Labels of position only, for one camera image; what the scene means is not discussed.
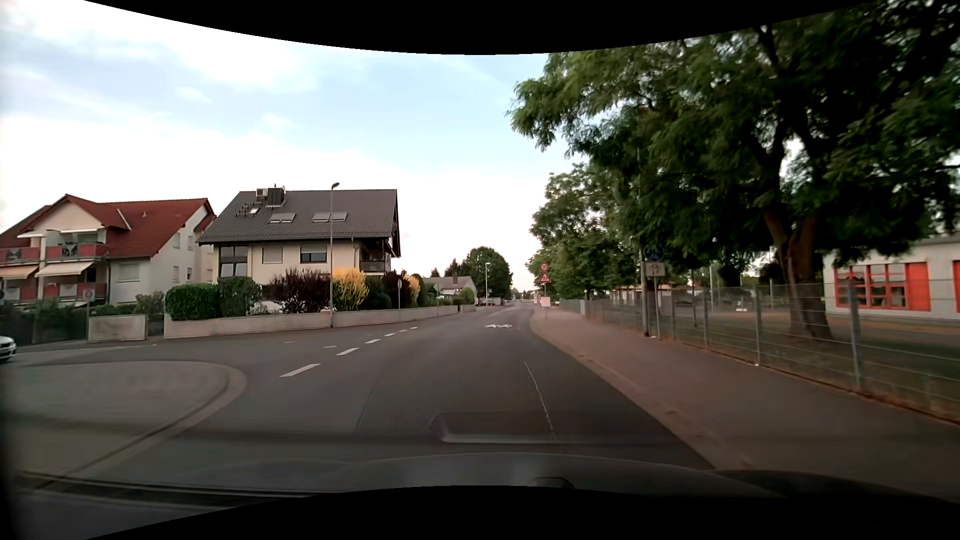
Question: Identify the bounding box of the small house with grey roof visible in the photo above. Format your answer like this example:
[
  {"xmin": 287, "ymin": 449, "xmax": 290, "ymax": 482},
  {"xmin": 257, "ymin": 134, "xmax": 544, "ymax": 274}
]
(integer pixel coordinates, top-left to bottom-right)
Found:
[{"xmin": 423, "ymin": 275, "xmax": 479, "ymax": 301}]

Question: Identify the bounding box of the concrete planter box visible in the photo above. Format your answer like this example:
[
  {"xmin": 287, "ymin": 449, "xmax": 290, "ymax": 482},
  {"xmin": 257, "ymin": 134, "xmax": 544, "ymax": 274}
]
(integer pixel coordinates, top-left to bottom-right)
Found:
[{"xmin": 87, "ymin": 313, "xmax": 149, "ymax": 345}]

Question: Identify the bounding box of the grey asphalt road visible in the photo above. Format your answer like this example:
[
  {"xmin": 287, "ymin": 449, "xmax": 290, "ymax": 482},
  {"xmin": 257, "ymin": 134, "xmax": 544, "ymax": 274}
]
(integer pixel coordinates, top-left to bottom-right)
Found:
[{"xmin": 0, "ymin": 302, "xmax": 714, "ymax": 496}]

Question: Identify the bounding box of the reddish paved pavement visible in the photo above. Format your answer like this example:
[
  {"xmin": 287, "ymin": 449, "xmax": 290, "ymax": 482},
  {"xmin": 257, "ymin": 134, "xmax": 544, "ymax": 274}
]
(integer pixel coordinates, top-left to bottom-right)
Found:
[{"xmin": 529, "ymin": 306, "xmax": 960, "ymax": 500}]

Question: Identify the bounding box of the dark red leafy bush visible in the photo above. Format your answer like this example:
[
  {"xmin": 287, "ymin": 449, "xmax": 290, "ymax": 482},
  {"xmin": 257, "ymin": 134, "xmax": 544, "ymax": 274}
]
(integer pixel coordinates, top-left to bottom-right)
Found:
[{"xmin": 266, "ymin": 268, "xmax": 333, "ymax": 315}]

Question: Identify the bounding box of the low concrete garden wall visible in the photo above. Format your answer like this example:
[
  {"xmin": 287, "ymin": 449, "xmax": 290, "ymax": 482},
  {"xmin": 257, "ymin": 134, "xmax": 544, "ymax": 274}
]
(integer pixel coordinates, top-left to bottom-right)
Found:
[{"xmin": 162, "ymin": 303, "xmax": 478, "ymax": 340}]

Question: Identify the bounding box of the white building with orange windows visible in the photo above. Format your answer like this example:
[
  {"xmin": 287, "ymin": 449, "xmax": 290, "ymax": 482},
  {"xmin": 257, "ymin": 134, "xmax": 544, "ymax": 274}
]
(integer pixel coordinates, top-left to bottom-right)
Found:
[{"xmin": 821, "ymin": 234, "xmax": 960, "ymax": 324}]

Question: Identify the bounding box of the large leafy tree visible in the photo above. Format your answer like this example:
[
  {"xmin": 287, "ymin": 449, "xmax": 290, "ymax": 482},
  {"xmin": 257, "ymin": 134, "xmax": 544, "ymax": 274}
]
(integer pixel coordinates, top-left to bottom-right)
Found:
[{"xmin": 508, "ymin": 0, "xmax": 960, "ymax": 340}]

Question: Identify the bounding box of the cream house with dark roof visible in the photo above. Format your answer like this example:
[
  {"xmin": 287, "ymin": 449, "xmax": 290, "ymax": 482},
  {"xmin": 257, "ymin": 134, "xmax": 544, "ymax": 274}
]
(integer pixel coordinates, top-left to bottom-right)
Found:
[{"xmin": 196, "ymin": 185, "xmax": 402, "ymax": 288}]

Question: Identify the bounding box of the wire mesh fence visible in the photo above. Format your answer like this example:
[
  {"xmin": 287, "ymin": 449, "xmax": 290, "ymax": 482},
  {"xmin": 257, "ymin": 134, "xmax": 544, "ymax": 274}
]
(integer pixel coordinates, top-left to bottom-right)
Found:
[{"xmin": 558, "ymin": 279, "xmax": 960, "ymax": 423}]

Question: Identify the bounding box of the grey paved traffic island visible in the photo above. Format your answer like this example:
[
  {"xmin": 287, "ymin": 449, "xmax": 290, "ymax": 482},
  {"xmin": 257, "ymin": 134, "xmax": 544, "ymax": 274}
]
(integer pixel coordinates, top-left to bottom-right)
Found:
[{"xmin": 0, "ymin": 360, "xmax": 249, "ymax": 477}]

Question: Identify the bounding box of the yellow leafy bush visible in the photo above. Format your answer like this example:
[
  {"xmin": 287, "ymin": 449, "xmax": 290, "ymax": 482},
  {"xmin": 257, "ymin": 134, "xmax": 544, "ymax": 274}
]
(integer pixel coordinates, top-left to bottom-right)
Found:
[{"xmin": 332, "ymin": 267, "xmax": 370, "ymax": 312}]

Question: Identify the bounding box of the round dark green tree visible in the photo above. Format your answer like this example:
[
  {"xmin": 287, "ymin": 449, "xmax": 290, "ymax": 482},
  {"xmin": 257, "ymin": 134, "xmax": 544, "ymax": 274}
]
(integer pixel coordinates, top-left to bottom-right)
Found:
[{"xmin": 460, "ymin": 246, "xmax": 515, "ymax": 301}]

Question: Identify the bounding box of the white house with red roof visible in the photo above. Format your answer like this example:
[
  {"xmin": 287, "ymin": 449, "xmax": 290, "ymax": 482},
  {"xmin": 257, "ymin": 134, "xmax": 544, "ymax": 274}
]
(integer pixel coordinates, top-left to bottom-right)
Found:
[{"xmin": 0, "ymin": 194, "xmax": 219, "ymax": 307}]

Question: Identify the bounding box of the row of trees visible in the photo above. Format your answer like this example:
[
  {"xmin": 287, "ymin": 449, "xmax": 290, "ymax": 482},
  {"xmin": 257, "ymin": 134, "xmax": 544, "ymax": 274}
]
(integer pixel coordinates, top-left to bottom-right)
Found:
[{"xmin": 525, "ymin": 166, "xmax": 646, "ymax": 301}]

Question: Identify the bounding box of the tall grey lamp post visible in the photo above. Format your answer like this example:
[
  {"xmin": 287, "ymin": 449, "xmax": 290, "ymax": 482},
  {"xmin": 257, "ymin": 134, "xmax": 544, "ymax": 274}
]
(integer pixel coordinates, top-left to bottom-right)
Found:
[{"xmin": 327, "ymin": 181, "xmax": 342, "ymax": 329}]

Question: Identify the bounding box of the green trimmed hedge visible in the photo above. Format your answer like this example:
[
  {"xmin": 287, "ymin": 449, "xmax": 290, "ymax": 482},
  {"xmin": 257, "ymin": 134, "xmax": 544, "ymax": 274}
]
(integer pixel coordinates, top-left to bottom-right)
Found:
[{"xmin": 164, "ymin": 276, "xmax": 264, "ymax": 322}]

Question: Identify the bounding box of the car's own bonnet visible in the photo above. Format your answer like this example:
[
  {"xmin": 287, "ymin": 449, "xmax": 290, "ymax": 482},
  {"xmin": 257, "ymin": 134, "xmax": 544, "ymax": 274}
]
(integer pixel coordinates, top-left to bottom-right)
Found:
[{"xmin": 15, "ymin": 452, "xmax": 931, "ymax": 502}]

